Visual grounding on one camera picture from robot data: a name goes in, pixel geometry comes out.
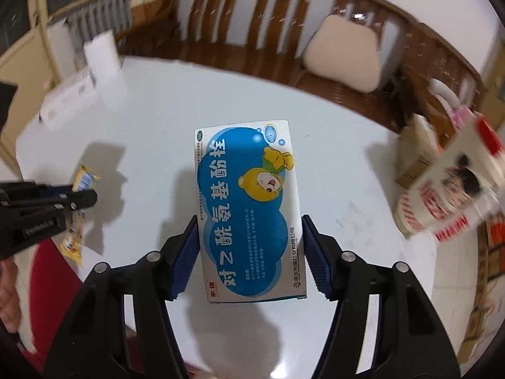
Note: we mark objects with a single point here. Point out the grey radiator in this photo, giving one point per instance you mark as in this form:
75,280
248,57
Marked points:
98,12

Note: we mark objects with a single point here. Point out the brown cardboard box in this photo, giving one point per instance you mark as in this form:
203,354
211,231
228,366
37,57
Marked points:
418,154

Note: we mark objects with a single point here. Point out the tall white box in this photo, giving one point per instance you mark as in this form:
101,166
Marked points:
102,67

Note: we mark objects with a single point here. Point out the person's left hand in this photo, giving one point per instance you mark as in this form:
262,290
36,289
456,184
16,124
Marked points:
8,296

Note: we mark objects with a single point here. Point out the yellow snack wrapper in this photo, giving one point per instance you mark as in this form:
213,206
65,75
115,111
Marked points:
75,241

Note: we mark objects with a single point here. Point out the instant noodle cup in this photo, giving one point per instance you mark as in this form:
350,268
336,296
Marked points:
446,201

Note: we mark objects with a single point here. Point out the beige cushion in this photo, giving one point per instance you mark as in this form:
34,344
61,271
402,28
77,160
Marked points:
343,51

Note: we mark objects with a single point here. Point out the wooden bench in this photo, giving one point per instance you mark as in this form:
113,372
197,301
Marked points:
244,51

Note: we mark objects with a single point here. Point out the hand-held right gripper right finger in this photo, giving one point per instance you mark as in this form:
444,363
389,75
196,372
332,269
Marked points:
315,260

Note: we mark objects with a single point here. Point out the blue and white medicine box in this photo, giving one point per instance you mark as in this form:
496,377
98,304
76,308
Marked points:
244,213

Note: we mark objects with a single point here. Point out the small white box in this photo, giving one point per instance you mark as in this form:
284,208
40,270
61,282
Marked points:
62,47

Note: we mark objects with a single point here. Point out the flat white box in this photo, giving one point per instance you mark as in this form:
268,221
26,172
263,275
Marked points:
67,98

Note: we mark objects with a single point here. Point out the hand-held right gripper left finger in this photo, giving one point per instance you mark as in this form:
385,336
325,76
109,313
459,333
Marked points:
185,260

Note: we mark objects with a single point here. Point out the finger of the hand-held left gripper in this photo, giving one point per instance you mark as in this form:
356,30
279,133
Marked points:
81,199
35,188

